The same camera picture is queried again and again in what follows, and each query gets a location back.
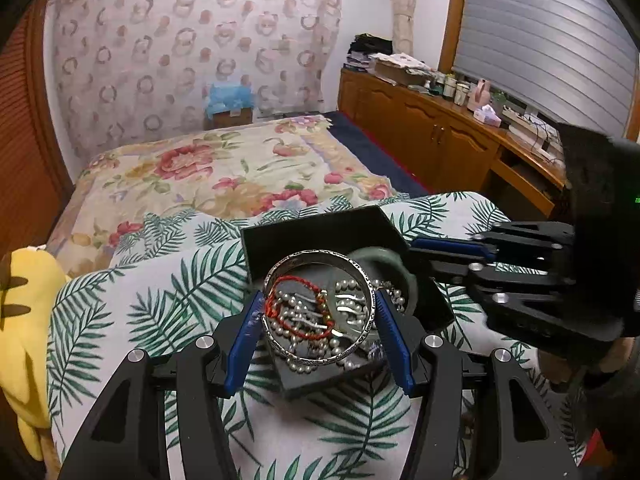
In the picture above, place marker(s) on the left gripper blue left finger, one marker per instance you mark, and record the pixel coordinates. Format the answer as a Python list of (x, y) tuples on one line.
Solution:
[(245, 342)]

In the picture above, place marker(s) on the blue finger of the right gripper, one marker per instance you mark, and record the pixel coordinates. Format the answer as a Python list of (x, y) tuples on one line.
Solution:
[(469, 248), (446, 272)]

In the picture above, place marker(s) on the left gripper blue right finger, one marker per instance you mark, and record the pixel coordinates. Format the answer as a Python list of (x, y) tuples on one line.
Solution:
[(394, 346)]

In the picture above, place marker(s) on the black jewelry box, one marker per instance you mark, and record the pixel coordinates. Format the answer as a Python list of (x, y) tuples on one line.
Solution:
[(343, 232)]

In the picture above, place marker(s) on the navy blue bed sheet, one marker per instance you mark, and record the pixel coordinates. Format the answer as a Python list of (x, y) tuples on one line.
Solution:
[(372, 156)]

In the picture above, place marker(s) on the wooden sideboard cabinet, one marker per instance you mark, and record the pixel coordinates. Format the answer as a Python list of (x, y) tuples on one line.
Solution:
[(446, 150)]

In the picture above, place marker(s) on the pink tissue box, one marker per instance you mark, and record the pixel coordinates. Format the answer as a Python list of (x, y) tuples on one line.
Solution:
[(486, 115)]

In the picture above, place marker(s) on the floral bed quilt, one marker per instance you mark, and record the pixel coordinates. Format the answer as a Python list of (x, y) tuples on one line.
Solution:
[(229, 173)]

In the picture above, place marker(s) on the stack of papers and clothes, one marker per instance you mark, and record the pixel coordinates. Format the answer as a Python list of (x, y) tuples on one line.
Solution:
[(374, 55)]

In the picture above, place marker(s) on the blue wrapped cardboard box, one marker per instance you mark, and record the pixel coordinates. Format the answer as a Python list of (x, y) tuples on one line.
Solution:
[(229, 106)]

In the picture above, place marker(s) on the yellow plush toy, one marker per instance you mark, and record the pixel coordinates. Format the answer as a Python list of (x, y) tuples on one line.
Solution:
[(30, 280)]

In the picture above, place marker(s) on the grey window blind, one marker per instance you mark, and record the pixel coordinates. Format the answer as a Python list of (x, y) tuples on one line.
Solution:
[(572, 60)]

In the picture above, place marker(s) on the wooden louvered wardrobe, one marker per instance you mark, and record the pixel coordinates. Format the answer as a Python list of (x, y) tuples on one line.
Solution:
[(35, 184)]

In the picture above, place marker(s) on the pink circle pattern curtain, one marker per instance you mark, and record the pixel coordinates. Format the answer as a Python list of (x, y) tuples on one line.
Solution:
[(133, 71)]

